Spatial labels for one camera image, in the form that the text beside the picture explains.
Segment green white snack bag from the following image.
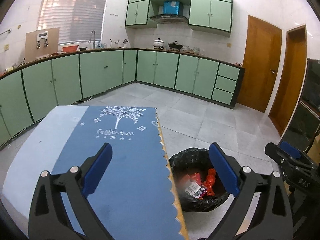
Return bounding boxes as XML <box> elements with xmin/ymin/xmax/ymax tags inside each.
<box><xmin>184</xmin><ymin>181</ymin><xmax>207</xmax><ymax>199</ymax></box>

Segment chrome kitchen faucet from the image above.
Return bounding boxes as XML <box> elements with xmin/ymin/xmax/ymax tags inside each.
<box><xmin>88</xmin><ymin>30</ymin><xmax>95</xmax><ymax>49</ymax></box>

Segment black lined trash bin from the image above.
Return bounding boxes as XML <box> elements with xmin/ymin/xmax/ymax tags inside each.
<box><xmin>169</xmin><ymin>147</ymin><xmax>229</xmax><ymax>212</ymax></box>

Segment brown wooden door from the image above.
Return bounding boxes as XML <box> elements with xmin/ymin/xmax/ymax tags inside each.
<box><xmin>237</xmin><ymin>16</ymin><xmax>282</xmax><ymax>113</ymax></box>
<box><xmin>268</xmin><ymin>25</ymin><xmax>307</xmax><ymax>135</ymax></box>

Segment black glass cabinet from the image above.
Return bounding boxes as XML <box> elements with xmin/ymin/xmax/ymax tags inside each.
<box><xmin>280</xmin><ymin>59</ymin><xmax>319</xmax><ymax>153</ymax></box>

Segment blue box above hood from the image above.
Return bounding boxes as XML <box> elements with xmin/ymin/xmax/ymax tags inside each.
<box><xmin>163</xmin><ymin>1</ymin><xmax>183</xmax><ymax>15</ymax></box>

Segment white cooking pot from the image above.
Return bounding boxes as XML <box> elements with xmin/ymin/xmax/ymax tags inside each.
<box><xmin>153</xmin><ymin>38</ymin><xmax>164</xmax><ymax>50</ymax></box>

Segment window with blinds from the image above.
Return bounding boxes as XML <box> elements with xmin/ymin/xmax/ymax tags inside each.
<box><xmin>37</xmin><ymin>0</ymin><xmax>106</xmax><ymax>44</ymax></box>

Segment green cabinets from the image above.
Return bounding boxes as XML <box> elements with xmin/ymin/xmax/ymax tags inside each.
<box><xmin>125</xmin><ymin>0</ymin><xmax>233</xmax><ymax>37</ymax></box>
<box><xmin>1</xmin><ymin>48</ymin><xmax>245</xmax><ymax>144</ymax></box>

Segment orange plastic basin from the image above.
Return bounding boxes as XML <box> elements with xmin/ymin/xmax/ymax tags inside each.
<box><xmin>62</xmin><ymin>45</ymin><xmax>79</xmax><ymax>53</ymax></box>

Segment black wok pan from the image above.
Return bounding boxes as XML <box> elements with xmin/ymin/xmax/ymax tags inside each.
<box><xmin>168</xmin><ymin>41</ymin><xmax>183</xmax><ymax>51</ymax></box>

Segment cardboard box on counter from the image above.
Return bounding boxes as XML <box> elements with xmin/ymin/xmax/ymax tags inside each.
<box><xmin>25</xmin><ymin>28</ymin><xmax>60</xmax><ymax>63</ymax></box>

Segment green upper cabinets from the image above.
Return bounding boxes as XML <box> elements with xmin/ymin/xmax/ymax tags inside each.
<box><xmin>125</xmin><ymin>0</ymin><xmax>233</xmax><ymax>37</ymax></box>

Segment green lower cabinets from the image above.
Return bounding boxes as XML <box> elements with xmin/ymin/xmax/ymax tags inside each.
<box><xmin>1</xmin><ymin>48</ymin><xmax>245</xmax><ymax>144</ymax></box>

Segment red paper cup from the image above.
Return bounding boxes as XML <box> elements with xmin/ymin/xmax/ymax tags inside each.
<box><xmin>183</xmin><ymin>172</ymin><xmax>202</xmax><ymax>186</ymax></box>

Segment blue coffee tree mat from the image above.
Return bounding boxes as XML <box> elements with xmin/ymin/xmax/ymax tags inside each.
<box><xmin>53</xmin><ymin>106</ymin><xmax>182</xmax><ymax>239</ymax></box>

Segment black range hood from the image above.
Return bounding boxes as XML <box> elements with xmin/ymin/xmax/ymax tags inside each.
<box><xmin>149</xmin><ymin>14</ymin><xmax>189</xmax><ymax>24</ymax></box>

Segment red plastic wrapper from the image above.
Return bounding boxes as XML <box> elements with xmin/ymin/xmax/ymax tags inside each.
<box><xmin>203</xmin><ymin>168</ymin><xmax>216</xmax><ymax>196</ymax></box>

